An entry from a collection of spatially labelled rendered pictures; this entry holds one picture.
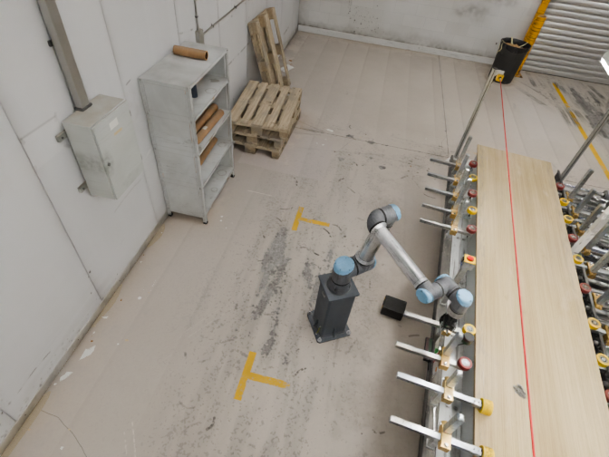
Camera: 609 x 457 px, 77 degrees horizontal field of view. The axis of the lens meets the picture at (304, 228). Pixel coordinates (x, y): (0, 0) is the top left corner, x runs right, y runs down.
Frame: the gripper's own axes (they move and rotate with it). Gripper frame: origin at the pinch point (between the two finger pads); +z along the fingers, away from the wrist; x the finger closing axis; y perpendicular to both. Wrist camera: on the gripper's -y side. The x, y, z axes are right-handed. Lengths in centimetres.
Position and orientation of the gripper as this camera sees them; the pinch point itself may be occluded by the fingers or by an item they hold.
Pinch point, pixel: (442, 327)
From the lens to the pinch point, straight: 254.3
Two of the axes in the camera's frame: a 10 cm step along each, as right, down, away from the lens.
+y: -3.2, 6.5, -6.9
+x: 9.4, 2.9, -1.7
